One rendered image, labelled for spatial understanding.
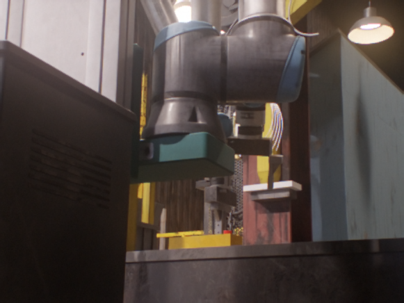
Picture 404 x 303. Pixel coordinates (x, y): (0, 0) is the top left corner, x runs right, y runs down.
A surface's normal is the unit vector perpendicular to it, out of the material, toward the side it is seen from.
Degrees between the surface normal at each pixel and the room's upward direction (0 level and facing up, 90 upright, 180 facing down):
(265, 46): 80
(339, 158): 90
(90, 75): 90
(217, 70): 114
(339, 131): 90
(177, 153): 90
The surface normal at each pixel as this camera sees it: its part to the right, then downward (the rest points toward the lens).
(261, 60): -0.03, -0.16
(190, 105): 0.18, -0.56
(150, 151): -0.43, -0.24
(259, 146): -0.31, 0.16
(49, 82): 0.90, -0.09
